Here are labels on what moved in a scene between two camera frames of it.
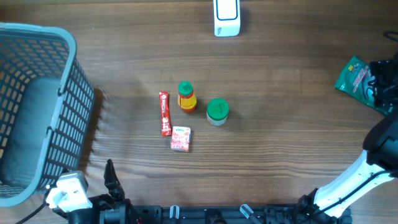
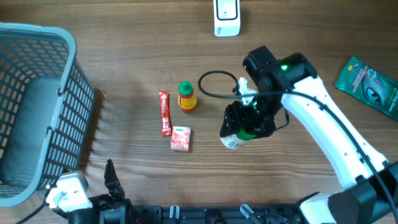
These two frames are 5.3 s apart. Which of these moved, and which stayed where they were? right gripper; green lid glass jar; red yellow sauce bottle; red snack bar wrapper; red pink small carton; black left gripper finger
Moved: green lid glass jar; right gripper
Stayed: red pink small carton; black left gripper finger; red snack bar wrapper; red yellow sauce bottle
